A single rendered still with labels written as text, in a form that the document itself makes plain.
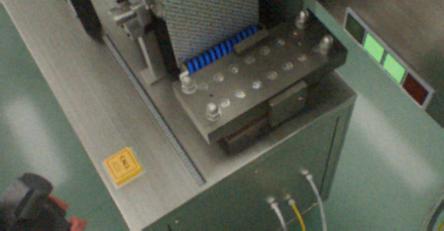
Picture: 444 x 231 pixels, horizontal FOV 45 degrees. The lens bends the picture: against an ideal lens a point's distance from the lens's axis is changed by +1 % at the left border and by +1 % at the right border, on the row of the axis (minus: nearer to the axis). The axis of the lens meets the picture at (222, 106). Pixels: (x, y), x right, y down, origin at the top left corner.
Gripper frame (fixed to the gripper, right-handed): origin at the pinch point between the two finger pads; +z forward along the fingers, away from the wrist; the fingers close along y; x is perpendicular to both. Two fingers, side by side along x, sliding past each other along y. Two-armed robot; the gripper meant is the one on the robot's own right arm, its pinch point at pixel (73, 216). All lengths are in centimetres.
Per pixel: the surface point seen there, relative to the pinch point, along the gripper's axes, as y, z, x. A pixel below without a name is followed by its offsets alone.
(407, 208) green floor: -52, 134, -25
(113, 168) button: 7.4, 17.8, -6.5
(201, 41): 6.3, 21.4, -43.6
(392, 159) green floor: -37, 142, -38
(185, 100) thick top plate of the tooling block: 0.7, 19.0, -30.1
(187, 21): 7.0, 12.2, -46.2
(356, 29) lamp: -24, 19, -63
